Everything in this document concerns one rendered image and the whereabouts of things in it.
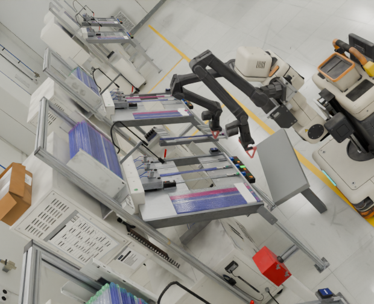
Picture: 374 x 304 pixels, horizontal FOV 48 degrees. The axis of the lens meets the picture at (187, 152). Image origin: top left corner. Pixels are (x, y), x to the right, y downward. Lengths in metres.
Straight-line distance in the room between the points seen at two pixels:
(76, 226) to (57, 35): 5.01
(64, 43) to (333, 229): 5.16
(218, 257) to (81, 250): 0.84
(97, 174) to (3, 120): 3.48
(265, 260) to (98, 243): 0.89
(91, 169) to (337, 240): 1.72
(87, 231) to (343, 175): 1.67
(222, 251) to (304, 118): 0.95
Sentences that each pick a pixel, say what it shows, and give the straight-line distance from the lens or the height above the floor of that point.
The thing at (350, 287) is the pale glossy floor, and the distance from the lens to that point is 2.88.
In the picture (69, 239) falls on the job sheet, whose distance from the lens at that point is 2.32.
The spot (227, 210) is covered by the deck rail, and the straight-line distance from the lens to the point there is 2.44.
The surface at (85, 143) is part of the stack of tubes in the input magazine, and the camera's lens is 2.38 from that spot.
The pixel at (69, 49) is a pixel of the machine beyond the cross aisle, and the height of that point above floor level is 1.31.
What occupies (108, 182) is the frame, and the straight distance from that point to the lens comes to 2.28.
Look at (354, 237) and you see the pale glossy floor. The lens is 3.02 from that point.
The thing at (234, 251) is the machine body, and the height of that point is 0.60.
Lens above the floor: 2.39
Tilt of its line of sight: 29 degrees down
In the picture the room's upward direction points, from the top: 48 degrees counter-clockwise
